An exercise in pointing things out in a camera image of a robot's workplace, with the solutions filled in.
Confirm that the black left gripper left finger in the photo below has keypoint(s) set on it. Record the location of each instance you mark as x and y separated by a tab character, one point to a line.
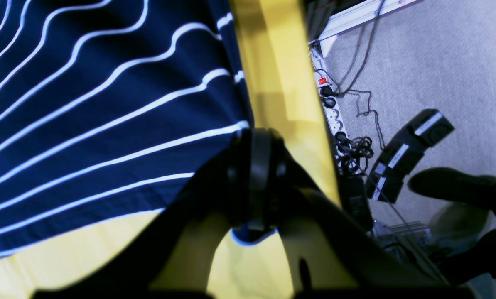
172	257

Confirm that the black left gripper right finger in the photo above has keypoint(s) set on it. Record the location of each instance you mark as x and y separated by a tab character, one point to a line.
330	256

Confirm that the navy white striped T-shirt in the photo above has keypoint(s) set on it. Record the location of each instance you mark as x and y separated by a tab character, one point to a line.
108	107

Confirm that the yellow table cloth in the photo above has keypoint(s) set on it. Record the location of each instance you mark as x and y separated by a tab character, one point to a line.
273	52

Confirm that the black power adapter brick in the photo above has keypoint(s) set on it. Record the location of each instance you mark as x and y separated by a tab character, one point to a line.
403	153

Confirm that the white power strip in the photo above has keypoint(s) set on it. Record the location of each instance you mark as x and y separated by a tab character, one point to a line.
327	89

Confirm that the aluminium table frame rail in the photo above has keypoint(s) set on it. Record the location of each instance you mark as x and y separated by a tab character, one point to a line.
358	14

